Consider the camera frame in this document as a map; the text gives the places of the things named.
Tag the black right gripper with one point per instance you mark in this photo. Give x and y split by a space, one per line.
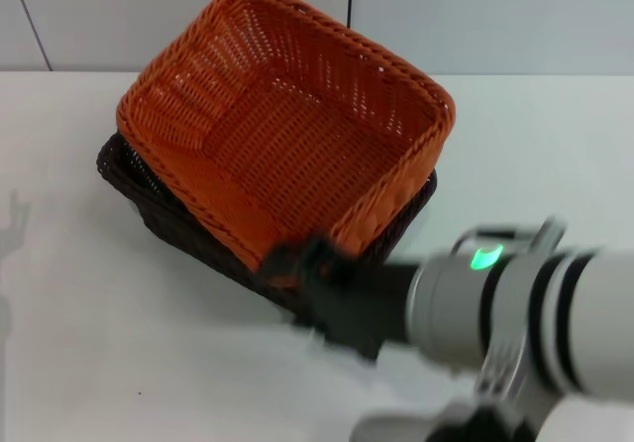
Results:
361 303

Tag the orange woven basket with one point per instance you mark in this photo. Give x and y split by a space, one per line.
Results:
297 130

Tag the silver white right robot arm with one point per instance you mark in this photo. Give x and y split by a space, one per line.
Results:
540 313

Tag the dark brown woven basket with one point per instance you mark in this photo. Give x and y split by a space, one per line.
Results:
163 216

